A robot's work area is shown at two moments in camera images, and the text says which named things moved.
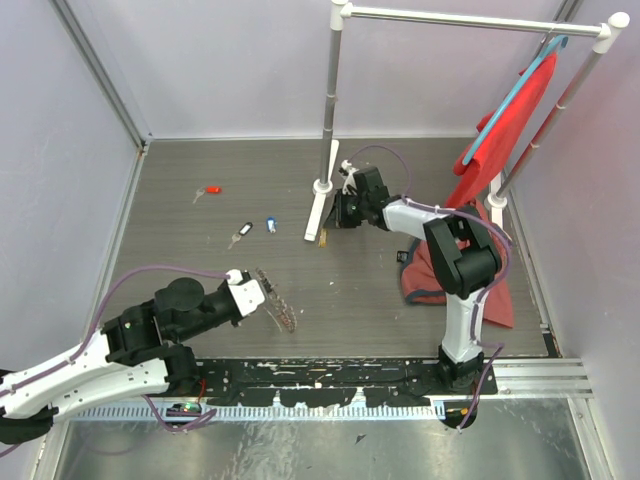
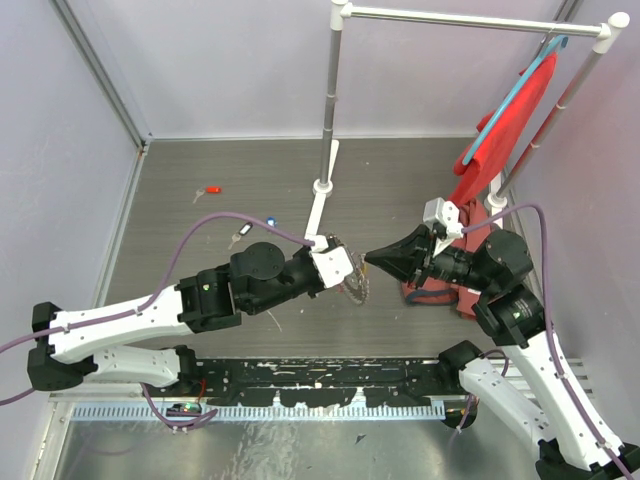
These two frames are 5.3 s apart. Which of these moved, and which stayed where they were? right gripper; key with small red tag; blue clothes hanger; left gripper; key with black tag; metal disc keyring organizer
Moved: right gripper; left gripper; metal disc keyring organizer
Stayed: key with small red tag; blue clothes hanger; key with black tag
